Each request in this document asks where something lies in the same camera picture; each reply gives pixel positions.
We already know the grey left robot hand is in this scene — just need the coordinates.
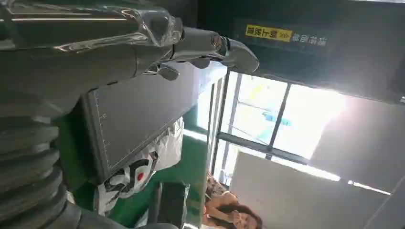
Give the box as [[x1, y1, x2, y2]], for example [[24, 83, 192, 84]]
[[0, 0, 260, 118]]

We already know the black scanning platform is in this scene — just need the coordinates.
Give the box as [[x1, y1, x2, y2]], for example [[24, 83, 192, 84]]
[[81, 62, 210, 186]]

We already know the white parcel with black print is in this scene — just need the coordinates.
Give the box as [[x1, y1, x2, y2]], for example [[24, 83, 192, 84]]
[[95, 117, 185, 217]]

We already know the black box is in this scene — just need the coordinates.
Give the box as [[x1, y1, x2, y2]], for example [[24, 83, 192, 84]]
[[156, 181, 191, 229]]

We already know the person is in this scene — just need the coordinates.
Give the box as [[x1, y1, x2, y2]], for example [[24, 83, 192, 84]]
[[202, 170, 263, 229]]

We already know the window with dark frame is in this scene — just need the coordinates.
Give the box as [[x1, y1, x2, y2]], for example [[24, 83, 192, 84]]
[[196, 71, 347, 187]]

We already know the yellow sticker on post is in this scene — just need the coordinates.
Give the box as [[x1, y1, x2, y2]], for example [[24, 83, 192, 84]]
[[245, 24, 293, 43]]

